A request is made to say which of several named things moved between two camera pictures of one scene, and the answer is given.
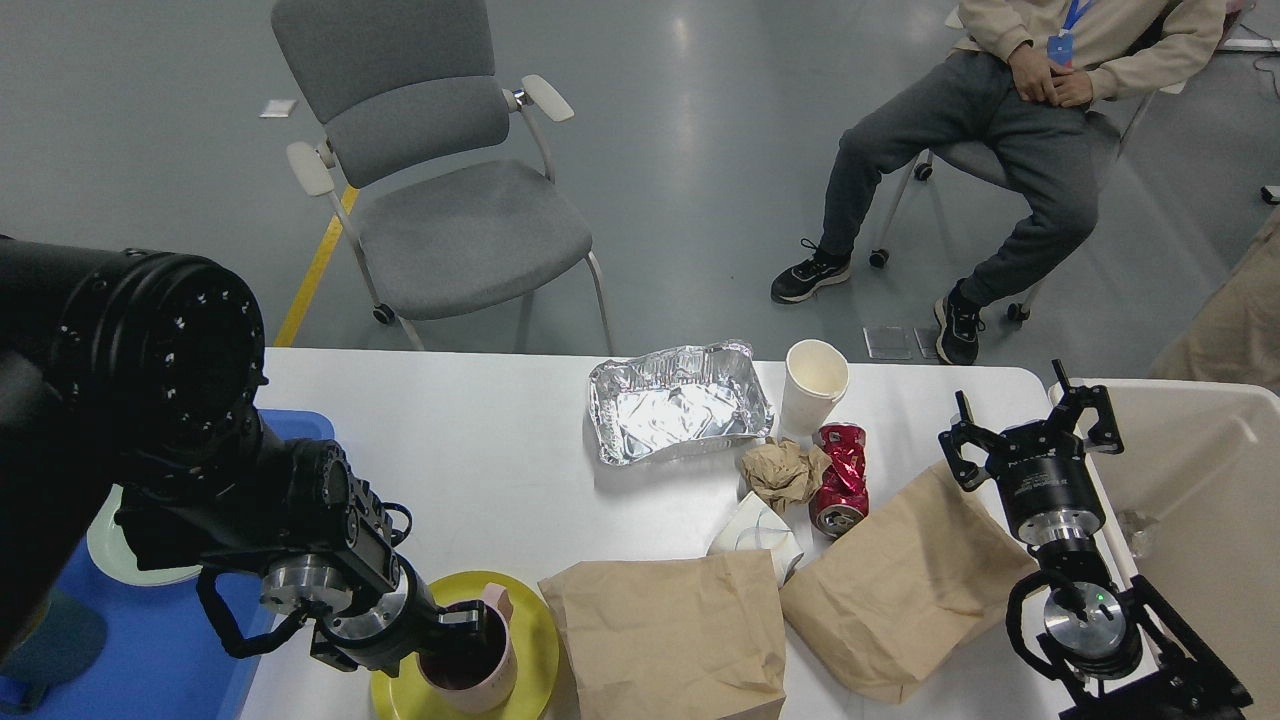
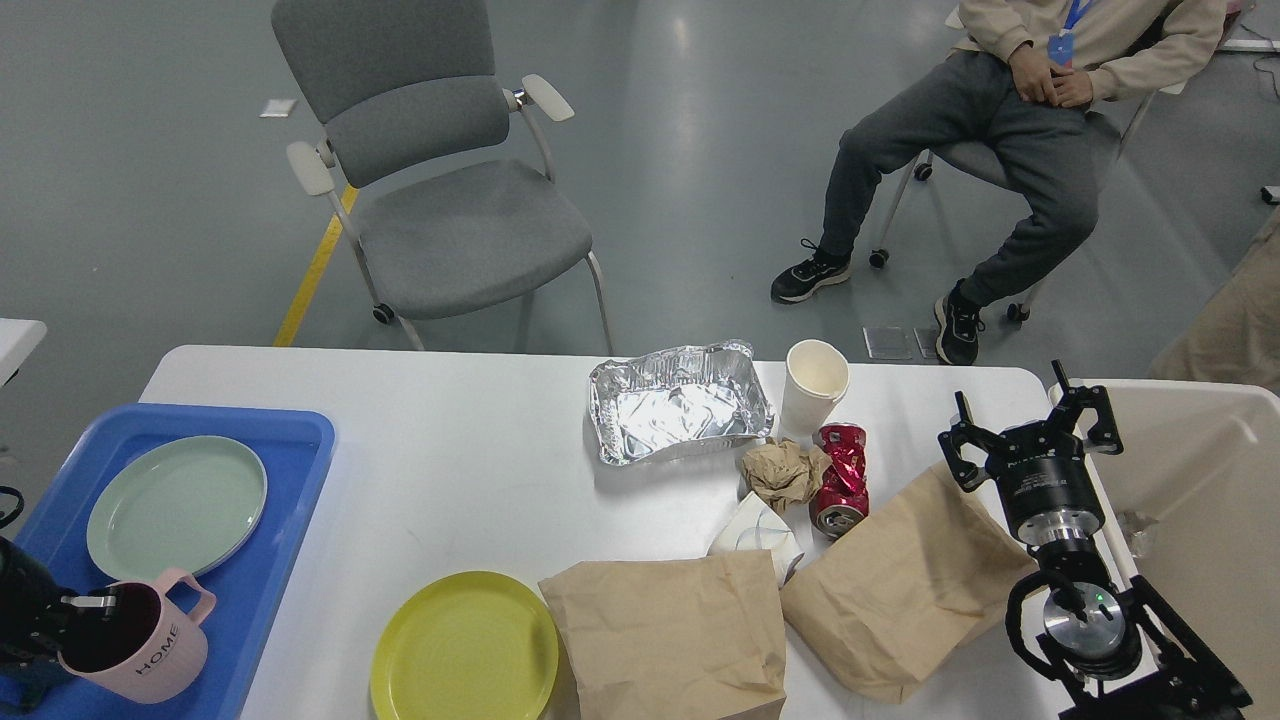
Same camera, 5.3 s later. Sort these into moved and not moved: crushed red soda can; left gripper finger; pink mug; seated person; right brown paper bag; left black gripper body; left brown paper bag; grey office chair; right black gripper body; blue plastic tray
Moved: pink mug; left black gripper body; left gripper finger; blue plastic tray
Not moved: crushed red soda can; right brown paper bag; left brown paper bag; right black gripper body; grey office chair; seated person
